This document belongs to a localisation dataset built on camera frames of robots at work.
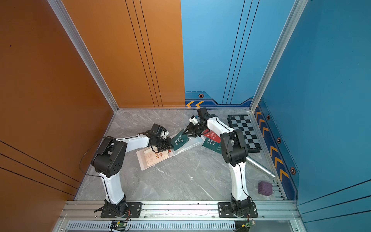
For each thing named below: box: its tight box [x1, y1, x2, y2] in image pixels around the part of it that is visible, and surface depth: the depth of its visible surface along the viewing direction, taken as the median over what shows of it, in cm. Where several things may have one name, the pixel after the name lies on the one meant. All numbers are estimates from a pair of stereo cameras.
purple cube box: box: [257, 181, 273, 197], surface depth 77 cm
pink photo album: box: [136, 133, 205, 171], surface depth 94 cm
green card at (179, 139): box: [171, 128, 190, 152], surface depth 97 cm
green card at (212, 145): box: [202, 137, 223, 155], surface depth 101 cm
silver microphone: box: [245, 155, 276, 178], surface depth 87 cm
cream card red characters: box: [143, 148, 170, 167], surface depth 93 cm
